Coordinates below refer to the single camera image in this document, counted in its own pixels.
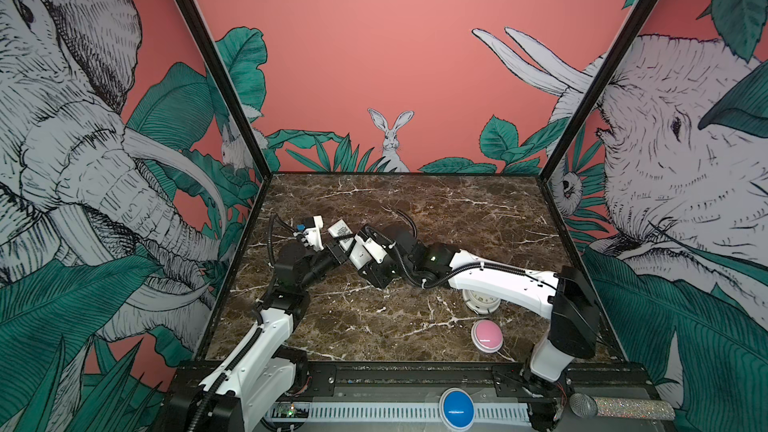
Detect white remote control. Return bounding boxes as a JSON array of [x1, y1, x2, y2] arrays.
[[328, 220, 373, 271]]

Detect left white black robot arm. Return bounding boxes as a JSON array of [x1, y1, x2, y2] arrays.
[[151, 234, 353, 431]]

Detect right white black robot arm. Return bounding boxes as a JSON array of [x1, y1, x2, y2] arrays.
[[343, 225, 601, 383]]

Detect white round alarm clock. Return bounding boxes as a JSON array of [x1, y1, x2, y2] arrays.
[[462, 289, 501, 315]]

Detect pink round push button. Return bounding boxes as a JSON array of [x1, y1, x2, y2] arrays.
[[471, 319, 503, 354]]

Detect blue round push button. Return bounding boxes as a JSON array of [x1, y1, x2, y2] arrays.
[[438, 388, 475, 432]]

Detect small green circuit board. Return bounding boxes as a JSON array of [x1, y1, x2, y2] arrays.
[[272, 402, 310, 420]]

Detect glittery silver microphone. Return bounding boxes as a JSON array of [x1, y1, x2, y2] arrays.
[[568, 393, 675, 421]]

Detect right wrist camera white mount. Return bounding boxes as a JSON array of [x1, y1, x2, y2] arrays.
[[358, 232, 388, 264]]

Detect black front mounting rail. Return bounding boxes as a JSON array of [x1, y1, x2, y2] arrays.
[[281, 361, 660, 399]]

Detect white slotted cable duct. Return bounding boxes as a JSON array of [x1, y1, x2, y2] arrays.
[[265, 402, 530, 425]]

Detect left black frame post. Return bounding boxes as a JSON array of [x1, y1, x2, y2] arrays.
[[149, 0, 272, 180]]

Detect black frame post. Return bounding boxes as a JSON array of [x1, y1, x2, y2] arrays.
[[149, 0, 272, 180], [538, 0, 659, 182]]

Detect right black frame post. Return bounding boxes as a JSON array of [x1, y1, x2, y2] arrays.
[[538, 0, 659, 182]]

